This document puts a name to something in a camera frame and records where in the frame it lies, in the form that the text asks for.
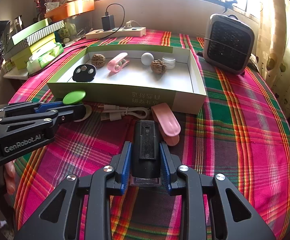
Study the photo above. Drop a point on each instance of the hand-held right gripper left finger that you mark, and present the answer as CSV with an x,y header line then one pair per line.
x,y
126,167

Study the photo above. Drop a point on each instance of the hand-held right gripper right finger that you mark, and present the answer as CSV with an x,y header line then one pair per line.
x,y
165,167

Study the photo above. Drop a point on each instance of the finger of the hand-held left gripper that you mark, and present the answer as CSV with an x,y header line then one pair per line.
x,y
70,113
50,106

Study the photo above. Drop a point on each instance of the green round cap hook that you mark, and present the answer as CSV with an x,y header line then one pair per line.
x,y
73,97

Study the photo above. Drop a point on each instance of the black flashlight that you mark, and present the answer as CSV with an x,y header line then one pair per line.
x,y
145,150

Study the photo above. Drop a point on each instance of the black round remote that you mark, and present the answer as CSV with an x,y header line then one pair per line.
x,y
85,73

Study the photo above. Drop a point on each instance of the pink plastic clip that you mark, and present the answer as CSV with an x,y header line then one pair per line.
x,y
116,63
166,123

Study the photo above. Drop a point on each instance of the green cardboard box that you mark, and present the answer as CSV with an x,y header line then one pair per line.
x,y
147,100

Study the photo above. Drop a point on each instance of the white ball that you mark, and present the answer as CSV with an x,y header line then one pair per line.
x,y
147,58

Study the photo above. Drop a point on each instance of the brown walnut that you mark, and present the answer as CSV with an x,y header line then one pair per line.
x,y
158,66
98,60

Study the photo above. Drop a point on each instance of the person's left hand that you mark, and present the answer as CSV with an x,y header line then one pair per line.
x,y
10,177

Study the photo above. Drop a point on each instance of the yellow-green box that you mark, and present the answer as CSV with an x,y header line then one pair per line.
x,y
22,55

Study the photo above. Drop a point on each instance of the green box lid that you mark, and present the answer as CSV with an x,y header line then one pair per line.
x,y
27,31

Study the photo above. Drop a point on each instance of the green tissue pack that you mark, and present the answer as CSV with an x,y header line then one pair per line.
x,y
45,55

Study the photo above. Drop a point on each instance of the striped box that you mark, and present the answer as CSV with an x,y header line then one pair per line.
x,y
47,32

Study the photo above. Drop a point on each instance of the plaid tablecloth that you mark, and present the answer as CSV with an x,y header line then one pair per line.
x,y
235,130

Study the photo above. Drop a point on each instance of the orange box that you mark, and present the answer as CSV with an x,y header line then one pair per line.
x,y
70,10

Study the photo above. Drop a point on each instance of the beige power strip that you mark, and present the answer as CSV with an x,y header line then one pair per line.
x,y
115,33

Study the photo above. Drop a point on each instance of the black charger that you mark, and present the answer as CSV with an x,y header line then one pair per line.
x,y
108,22

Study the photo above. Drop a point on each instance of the small white jar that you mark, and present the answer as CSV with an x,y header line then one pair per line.
x,y
169,63

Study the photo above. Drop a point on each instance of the white plug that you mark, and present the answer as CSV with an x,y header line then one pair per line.
x,y
128,25

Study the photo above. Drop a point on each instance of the grey fan heater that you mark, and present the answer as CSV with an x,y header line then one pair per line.
x,y
228,43

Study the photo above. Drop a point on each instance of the heart print curtain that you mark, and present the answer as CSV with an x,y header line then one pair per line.
x,y
277,42

